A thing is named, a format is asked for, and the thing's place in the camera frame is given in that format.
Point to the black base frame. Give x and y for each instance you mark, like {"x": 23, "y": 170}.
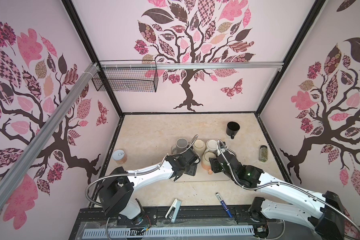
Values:
{"x": 270, "y": 220}

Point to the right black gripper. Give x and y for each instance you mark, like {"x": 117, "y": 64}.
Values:
{"x": 214, "y": 162}

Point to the back aluminium rail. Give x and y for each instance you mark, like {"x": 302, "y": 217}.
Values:
{"x": 193, "y": 66}

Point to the white slotted cable duct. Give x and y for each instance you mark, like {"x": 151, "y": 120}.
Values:
{"x": 167, "y": 232}

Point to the grey mug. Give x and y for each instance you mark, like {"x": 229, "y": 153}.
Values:
{"x": 180, "y": 146}

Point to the aluminium rail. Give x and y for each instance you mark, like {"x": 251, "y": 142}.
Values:
{"x": 193, "y": 66}
{"x": 16, "y": 173}

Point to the cream mug back middle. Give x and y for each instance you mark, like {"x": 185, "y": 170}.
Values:
{"x": 199, "y": 147}

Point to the black mug white base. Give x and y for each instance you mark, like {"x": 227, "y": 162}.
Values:
{"x": 232, "y": 129}

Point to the glass spice jar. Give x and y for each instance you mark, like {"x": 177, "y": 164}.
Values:
{"x": 263, "y": 153}

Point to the blue marker pen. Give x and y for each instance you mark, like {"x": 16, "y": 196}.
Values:
{"x": 225, "y": 207}

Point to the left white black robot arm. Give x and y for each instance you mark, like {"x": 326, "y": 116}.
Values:
{"x": 116, "y": 190}

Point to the black wire basket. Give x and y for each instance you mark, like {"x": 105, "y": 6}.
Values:
{"x": 127, "y": 76}

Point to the translucent plastic tray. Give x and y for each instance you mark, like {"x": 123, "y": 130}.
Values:
{"x": 202, "y": 176}

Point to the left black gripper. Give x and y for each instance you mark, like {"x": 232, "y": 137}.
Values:
{"x": 193, "y": 169}

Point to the white mug back right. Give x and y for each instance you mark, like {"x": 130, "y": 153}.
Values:
{"x": 211, "y": 146}

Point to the white stapler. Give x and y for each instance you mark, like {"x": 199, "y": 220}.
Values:
{"x": 173, "y": 210}

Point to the left aluminium rail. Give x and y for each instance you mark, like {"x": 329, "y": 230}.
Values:
{"x": 16, "y": 173}

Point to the orange tin can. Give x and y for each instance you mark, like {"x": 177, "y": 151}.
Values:
{"x": 119, "y": 156}

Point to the peach orange mug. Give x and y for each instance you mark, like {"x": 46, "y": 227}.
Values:
{"x": 206, "y": 165}

